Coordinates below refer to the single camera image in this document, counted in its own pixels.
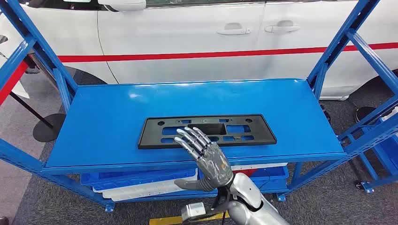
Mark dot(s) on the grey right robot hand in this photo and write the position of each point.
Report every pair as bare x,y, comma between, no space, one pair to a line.
214,164

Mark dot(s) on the black plastic plate frame part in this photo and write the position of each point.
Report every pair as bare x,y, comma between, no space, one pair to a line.
261,133

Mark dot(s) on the blue metal shelf rack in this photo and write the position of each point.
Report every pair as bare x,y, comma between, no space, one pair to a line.
108,124

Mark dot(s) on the blue plastic crate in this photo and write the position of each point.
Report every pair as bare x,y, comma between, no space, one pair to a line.
273,175
124,177

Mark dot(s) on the yellow floor tape square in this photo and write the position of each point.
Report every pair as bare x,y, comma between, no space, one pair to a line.
168,221

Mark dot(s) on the white car with red stripe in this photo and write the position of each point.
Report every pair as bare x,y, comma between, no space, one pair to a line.
186,37

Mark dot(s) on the black round stanchion base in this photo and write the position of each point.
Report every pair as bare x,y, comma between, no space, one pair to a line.
363,112

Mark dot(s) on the blue metal side rack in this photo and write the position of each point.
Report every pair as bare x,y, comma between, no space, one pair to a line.
388,152

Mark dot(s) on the red barrier belt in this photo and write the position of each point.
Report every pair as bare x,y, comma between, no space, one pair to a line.
11,82

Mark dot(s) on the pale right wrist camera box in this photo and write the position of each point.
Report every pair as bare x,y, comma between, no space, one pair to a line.
192,211

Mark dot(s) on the black stanchion post with base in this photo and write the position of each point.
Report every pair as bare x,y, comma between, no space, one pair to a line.
46,129

